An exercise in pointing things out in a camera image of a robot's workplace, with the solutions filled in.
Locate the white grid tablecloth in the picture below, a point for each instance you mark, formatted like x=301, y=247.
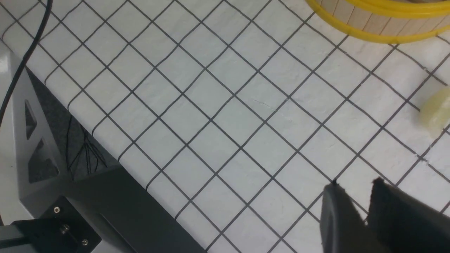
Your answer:
x=235, y=114

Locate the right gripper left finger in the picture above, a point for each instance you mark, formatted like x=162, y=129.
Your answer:
x=342, y=229

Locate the grey metal table frame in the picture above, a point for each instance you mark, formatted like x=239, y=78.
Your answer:
x=49, y=209

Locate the white dumpling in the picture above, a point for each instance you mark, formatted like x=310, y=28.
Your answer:
x=434, y=116

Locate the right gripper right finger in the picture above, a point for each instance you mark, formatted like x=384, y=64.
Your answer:
x=404, y=224

